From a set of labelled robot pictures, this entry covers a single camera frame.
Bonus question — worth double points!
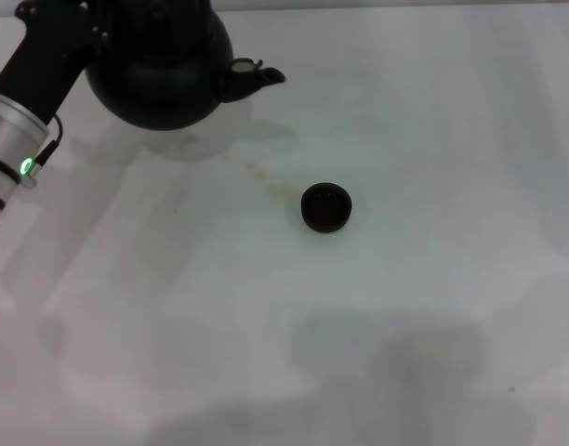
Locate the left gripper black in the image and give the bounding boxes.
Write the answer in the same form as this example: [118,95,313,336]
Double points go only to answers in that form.
[0,0,114,126]

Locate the black round teapot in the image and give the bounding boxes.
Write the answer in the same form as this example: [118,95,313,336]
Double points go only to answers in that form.
[85,0,287,131]

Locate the small dark brown teacup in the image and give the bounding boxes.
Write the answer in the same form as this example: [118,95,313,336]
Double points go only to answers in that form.
[300,181,353,233]

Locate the brown spilled tea drops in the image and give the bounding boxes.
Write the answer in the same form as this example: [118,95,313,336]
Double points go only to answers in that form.
[221,152,295,199]

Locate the thin black left wrist cable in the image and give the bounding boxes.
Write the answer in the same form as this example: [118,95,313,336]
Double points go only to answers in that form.
[32,113,63,180]

